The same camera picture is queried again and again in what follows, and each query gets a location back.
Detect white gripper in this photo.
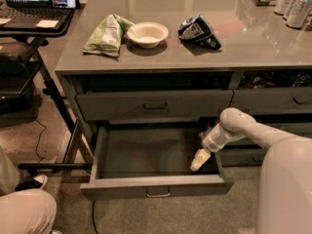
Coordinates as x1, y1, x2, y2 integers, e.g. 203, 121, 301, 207
190, 123, 246, 172

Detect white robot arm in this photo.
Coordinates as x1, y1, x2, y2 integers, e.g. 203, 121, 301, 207
190, 107, 312, 234

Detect grey drawer cabinet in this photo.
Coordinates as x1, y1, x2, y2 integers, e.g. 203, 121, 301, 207
55, 0, 312, 174

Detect white can middle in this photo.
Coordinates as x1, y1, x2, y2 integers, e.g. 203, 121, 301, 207
283, 0, 310, 21

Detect black chip bag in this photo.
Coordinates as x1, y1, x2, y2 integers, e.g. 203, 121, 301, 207
177, 15, 221, 50

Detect white bowl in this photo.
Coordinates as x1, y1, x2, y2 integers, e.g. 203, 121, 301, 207
127, 22, 169, 49

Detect green chip bag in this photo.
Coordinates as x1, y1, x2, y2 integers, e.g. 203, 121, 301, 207
83, 14, 134, 58

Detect black white sneaker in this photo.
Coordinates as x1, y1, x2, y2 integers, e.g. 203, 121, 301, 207
16, 175, 48, 191

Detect person knee beige trousers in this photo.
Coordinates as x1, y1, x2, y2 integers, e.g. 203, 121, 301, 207
0, 189, 57, 234

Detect person leg beige trousers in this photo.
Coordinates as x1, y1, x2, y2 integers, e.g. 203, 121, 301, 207
0, 146, 20, 196

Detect white sticky note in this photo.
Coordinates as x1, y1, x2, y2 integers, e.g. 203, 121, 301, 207
36, 19, 58, 28

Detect black laptop stand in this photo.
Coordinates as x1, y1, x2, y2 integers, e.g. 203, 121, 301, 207
0, 8, 96, 174

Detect black smartphone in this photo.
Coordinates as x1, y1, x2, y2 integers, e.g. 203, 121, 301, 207
49, 0, 80, 9

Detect black laptop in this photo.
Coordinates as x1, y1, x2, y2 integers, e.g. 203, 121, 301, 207
0, 0, 72, 32

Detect black power cable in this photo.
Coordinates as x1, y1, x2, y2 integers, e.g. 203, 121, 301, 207
33, 114, 99, 234

